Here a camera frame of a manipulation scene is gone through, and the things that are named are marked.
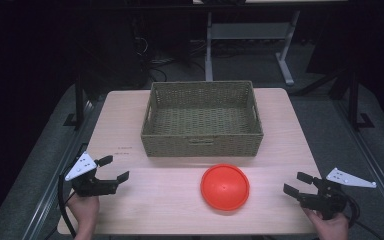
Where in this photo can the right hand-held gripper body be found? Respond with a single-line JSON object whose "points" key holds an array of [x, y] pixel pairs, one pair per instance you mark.
{"points": [[333, 196]]}

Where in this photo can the person's left hand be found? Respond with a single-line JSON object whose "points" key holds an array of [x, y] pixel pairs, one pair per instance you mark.
{"points": [[84, 210]]}

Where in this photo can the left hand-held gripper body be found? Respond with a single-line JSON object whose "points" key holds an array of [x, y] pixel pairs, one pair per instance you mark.
{"points": [[86, 181]]}

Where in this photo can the black metal post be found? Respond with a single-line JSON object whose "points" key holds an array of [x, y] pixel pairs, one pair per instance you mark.
{"points": [[79, 100], [355, 100]]}

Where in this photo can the grey metal stand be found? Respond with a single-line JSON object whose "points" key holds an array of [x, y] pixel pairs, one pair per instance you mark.
{"points": [[246, 31]]}

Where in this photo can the green woven basket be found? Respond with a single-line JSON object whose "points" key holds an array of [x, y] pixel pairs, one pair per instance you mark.
{"points": [[201, 133]]}

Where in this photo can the person's right hand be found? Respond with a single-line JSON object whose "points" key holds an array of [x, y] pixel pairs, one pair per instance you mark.
{"points": [[330, 227]]}

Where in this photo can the orange plastic lid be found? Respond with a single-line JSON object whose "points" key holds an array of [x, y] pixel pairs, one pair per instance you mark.
{"points": [[225, 187]]}

